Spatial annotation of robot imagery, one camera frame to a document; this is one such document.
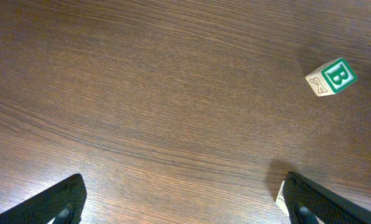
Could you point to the baseball picture wooden block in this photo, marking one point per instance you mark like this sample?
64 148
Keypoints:
280 201

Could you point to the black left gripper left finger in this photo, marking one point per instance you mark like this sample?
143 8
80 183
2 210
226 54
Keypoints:
60 203

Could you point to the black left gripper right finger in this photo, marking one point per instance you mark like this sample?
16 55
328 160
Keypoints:
309 202

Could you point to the green B letter block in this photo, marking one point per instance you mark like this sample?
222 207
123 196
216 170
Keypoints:
331 77

